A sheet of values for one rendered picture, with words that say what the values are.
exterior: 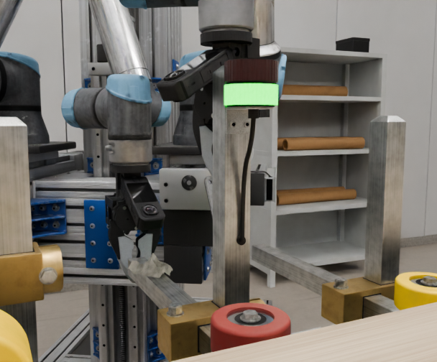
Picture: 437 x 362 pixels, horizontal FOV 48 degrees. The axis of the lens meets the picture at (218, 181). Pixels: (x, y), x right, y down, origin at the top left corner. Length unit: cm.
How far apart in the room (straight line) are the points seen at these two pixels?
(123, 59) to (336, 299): 62
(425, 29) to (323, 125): 127
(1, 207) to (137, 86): 40
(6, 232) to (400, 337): 39
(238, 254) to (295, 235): 326
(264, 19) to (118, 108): 46
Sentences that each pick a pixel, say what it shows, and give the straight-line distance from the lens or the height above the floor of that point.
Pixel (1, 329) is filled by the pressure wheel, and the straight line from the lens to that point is 34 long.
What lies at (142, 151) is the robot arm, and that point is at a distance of 85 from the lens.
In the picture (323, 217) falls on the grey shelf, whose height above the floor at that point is 33.
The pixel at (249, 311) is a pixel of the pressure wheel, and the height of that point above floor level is 91.
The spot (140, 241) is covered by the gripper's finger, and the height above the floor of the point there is 89.
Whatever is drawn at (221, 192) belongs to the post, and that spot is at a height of 102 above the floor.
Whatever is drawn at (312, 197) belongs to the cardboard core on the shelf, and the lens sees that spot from 351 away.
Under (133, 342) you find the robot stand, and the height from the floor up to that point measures 48.
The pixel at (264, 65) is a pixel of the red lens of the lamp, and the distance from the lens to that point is 53.
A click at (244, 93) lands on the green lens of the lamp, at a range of 53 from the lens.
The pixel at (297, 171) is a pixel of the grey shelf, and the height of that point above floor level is 71.
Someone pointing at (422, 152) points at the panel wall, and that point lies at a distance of 457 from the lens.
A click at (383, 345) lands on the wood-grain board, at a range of 49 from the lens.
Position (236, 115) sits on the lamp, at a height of 111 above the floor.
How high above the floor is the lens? 110
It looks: 7 degrees down
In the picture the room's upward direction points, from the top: straight up
